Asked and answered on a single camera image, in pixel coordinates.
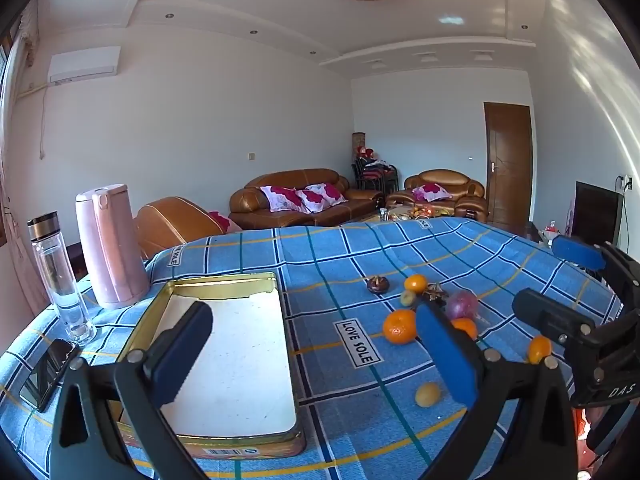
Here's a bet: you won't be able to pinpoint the gold metal tin tray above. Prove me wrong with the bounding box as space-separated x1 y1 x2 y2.
119 272 306 460

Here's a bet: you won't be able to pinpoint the brown leather armchair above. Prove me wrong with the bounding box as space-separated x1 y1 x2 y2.
385 169 488 222
134 196 224 260

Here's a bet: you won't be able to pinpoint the brown wooden door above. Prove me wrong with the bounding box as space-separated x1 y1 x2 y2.
484 102 533 235

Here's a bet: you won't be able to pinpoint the red purple beet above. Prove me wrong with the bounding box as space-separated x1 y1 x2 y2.
445 289 490 326

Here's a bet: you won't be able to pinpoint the brown leather armchair right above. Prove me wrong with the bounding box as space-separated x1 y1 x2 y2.
385 169 488 222

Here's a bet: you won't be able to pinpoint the black smartphone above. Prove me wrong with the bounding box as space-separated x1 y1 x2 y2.
20 339 80 413

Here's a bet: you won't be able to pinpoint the white air conditioner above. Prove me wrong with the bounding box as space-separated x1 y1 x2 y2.
47 47 120 84

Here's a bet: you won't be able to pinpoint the pink curtain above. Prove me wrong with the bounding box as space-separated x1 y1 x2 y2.
1 30 49 316

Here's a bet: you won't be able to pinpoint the black television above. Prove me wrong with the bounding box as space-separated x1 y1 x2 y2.
572 181 623 245

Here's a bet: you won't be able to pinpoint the stacked chairs with clothes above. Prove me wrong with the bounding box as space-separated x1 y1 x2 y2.
352 132 399 195

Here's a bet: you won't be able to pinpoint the pink floral cushion left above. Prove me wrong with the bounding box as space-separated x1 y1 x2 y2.
259 185 310 214

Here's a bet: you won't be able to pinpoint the dark mangosteen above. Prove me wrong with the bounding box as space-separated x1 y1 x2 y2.
366 275 390 295

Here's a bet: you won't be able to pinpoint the large orange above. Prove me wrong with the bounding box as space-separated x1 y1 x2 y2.
382 309 416 346

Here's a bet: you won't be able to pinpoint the red cushion on armchair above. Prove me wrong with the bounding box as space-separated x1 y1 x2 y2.
207 210 242 234

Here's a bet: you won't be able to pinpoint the brown leather three-seat sofa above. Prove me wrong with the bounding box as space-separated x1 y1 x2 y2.
230 168 383 230

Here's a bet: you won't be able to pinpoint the brown dried mangosteen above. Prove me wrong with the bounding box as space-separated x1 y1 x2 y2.
423 283 449 307

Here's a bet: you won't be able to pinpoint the blue plaid tablecloth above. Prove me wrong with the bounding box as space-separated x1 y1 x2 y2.
0 216 626 480

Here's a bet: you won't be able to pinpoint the brown leather armchair left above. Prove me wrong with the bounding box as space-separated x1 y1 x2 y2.
134 196 224 260

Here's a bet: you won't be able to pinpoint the small green yellow fruit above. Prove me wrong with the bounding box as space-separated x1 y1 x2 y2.
399 289 416 309

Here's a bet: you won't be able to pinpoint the small orange tangerine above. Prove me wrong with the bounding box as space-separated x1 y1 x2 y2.
404 274 428 295

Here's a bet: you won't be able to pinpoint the pink electric kettle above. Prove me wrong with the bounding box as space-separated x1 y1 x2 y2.
75 184 150 309

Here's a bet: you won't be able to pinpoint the pink cushion on armchair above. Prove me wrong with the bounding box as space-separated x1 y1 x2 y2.
411 182 452 203

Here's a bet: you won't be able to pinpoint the pink floral cushion right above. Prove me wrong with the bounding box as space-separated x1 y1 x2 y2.
297 183 347 212

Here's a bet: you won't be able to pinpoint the yellow kiwi fruit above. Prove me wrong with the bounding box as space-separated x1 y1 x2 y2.
414 382 442 408

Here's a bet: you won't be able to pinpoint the clear glass water bottle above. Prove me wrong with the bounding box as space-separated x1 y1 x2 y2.
27 211 96 346

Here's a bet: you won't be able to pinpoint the pink floral cushion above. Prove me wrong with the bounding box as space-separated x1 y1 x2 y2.
259 185 310 214
297 183 347 212

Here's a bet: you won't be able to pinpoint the coffee table with fruits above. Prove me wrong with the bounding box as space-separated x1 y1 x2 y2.
362 205 454 222

